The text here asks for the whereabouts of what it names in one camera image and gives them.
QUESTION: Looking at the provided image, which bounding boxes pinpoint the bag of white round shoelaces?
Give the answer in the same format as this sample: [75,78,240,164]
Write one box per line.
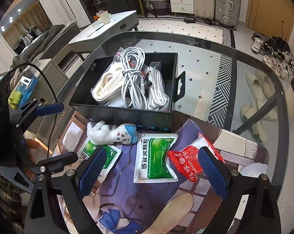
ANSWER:
[146,62,170,111]

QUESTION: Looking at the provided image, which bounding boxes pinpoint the white cup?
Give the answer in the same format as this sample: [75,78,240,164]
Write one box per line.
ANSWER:
[98,10,110,25]

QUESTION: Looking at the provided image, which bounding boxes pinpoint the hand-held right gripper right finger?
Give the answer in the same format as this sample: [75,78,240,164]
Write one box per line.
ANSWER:
[198,147,282,234]

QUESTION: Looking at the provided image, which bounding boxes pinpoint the woven laundry basket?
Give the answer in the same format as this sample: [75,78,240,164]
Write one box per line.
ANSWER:
[147,0,170,16]

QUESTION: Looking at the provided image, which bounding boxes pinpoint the person's left hand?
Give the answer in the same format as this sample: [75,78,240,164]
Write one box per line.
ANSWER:
[24,138,40,150]

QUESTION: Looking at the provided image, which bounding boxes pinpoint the printed cartoon table mat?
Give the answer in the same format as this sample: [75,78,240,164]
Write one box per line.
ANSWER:
[52,112,270,234]

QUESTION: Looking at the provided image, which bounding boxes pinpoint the black handheld appliance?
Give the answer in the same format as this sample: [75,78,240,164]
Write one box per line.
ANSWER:
[183,17,216,25]

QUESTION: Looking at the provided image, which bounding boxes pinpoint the dark green duvet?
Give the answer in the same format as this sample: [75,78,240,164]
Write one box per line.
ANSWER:
[13,24,66,64]

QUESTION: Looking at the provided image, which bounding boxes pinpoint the green toy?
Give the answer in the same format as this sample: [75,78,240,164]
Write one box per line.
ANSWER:
[9,90,22,110]

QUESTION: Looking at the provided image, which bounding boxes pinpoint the white plush doll blue hat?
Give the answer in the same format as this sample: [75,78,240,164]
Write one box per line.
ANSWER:
[87,121,140,145]

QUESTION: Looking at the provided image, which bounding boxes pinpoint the red white balloon packet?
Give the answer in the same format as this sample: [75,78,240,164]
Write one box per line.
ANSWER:
[167,132,225,183]

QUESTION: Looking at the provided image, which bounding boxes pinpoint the white sheer curtain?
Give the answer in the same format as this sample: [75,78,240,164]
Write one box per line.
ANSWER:
[35,0,72,27]

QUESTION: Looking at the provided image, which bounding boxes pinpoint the bag of cream shoelaces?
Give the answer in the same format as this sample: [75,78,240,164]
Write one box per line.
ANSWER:
[91,54,128,104]

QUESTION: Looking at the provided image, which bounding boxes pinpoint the pile of shoes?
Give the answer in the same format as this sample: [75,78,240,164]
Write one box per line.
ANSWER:
[251,32,294,80]

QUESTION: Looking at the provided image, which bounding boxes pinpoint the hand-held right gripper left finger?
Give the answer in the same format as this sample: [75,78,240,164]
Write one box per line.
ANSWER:
[24,146,107,234]

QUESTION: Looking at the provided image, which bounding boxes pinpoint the clothes rack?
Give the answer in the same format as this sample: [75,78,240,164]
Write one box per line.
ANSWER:
[14,26,44,50]

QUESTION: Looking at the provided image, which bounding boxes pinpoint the silver suitcase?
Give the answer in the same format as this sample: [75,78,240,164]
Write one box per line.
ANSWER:
[214,0,242,26]

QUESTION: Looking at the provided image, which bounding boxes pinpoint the wooden door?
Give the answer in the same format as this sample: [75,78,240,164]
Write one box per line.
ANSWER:
[246,0,294,31]

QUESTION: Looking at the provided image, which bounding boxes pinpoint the black cardboard box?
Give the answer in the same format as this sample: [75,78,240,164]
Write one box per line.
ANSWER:
[68,52,186,129]

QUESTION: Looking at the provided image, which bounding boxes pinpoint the grey bed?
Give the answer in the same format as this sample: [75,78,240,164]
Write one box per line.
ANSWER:
[37,21,79,59]

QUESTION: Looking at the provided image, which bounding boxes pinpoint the person's left forearm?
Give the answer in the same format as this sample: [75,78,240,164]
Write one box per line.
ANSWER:
[0,173,24,234]

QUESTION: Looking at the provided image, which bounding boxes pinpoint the black umbrella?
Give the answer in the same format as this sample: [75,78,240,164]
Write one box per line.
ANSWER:
[272,21,290,51]

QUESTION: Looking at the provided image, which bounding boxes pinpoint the white charging cable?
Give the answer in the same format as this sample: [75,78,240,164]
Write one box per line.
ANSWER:
[120,47,150,109]

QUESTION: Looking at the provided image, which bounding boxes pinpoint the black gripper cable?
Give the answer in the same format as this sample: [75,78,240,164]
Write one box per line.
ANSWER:
[9,63,58,159]

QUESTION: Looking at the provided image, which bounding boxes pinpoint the blue packet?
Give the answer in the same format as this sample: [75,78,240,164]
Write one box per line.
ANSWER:
[18,74,39,105]

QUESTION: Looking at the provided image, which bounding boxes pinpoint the beige suitcase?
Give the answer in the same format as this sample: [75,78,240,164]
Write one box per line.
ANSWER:
[191,0,217,21]

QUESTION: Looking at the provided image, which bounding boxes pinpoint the brown curtain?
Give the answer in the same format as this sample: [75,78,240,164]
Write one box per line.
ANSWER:
[3,1,53,42]

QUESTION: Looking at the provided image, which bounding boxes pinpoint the green white medicine sachet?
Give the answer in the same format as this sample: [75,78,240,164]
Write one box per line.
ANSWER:
[77,139,122,181]
[134,133,179,183]

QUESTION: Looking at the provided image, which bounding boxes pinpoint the black white patterned rug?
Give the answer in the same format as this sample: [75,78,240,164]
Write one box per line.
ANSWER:
[137,17,236,132]

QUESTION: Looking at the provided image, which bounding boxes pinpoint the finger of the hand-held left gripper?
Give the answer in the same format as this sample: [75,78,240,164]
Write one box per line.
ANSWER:
[27,151,79,179]
[12,98,64,128]

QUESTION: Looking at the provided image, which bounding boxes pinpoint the grey white bedside cabinet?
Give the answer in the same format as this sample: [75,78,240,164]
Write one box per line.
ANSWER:
[23,58,68,133]

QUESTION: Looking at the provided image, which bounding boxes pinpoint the white coffee table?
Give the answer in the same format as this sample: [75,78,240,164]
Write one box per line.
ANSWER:
[68,10,140,54]

